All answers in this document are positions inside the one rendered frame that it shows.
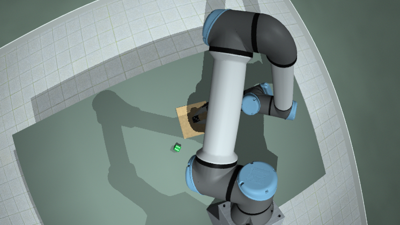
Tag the tan flat mat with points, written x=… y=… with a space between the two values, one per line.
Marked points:
x=185 y=114

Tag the black die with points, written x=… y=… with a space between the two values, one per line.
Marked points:
x=195 y=119

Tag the green die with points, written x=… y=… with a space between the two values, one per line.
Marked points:
x=177 y=148

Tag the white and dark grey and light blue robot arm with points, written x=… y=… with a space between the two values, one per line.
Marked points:
x=233 y=36

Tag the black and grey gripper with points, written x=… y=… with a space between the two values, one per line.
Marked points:
x=202 y=110

